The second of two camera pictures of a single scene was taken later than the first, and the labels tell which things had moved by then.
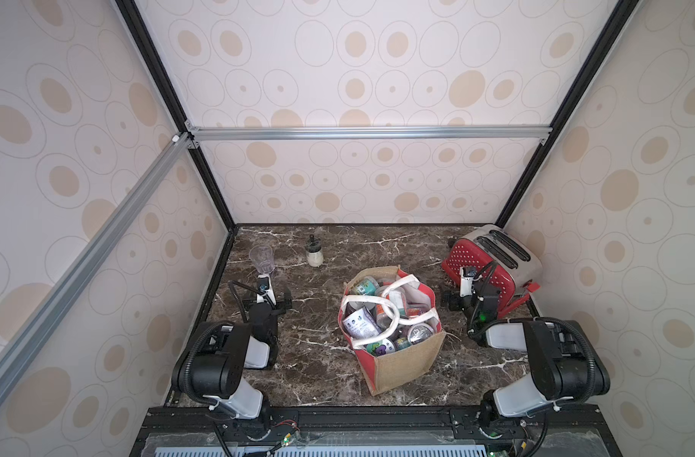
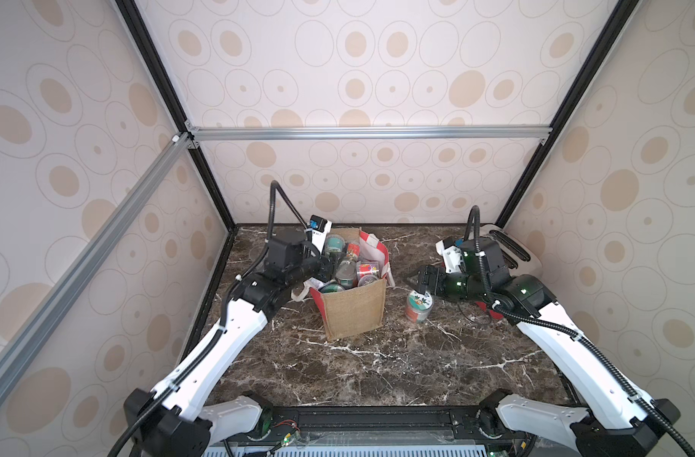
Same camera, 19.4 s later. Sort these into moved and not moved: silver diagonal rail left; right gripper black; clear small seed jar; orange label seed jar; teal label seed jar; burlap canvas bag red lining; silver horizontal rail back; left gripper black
Moved: orange label seed jar; teal label seed jar; left gripper black; right gripper black; clear small seed jar; burlap canvas bag red lining
Not moved: silver diagonal rail left; silver horizontal rail back
